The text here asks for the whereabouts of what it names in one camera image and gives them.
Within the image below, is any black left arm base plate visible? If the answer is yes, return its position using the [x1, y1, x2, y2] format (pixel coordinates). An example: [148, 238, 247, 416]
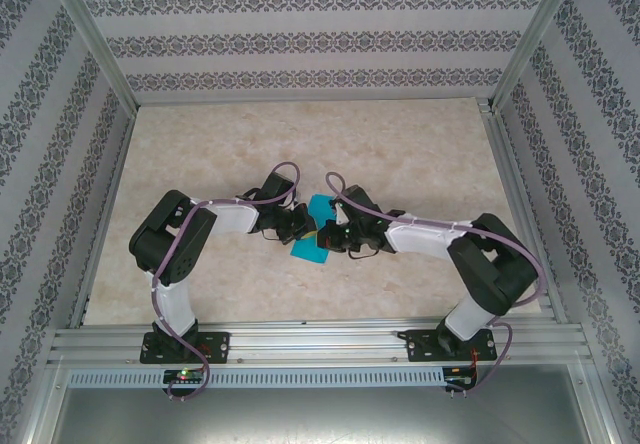
[140, 332, 232, 365]

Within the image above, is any aluminium mounting rail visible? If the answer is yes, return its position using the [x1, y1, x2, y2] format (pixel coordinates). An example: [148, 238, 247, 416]
[47, 315, 589, 366]

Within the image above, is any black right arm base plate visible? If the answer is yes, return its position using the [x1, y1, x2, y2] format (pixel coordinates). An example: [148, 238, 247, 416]
[405, 328, 498, 363]

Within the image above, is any slotted grey cable duct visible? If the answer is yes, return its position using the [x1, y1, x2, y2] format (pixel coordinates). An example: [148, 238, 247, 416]
[67, 367, 446, 389]

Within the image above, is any aluminium side rail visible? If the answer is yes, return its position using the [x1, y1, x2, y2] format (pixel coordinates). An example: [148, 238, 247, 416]
[477, 98, 569, 323]
[69, 108, 137, 328]

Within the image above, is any teal paper sheet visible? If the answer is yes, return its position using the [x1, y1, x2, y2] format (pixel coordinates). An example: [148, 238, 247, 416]
[289, 193, 337, 265]

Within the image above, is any aluminium frame post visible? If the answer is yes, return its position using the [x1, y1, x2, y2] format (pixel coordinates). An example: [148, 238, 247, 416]
[42, 0, 140, 110]
[489, 0, 585, 111]

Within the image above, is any grey sheet metal tray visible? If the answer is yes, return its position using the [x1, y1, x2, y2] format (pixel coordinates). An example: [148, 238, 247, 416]
[27, 363, 619, 444]

